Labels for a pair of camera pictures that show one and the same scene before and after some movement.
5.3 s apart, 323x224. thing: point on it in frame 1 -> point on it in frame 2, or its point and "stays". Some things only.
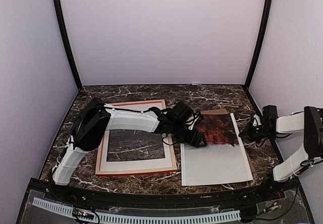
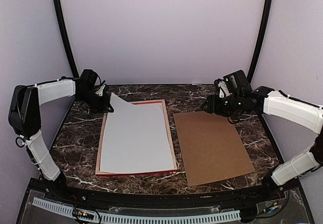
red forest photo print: x=223 y=159 -> x=135 y=139
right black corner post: x=268 y=14 stays
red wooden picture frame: x=138 y=172 stays
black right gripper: x=247 y=133 -> x=213 y=106
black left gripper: x=191 y=141 -> x=102 y=107
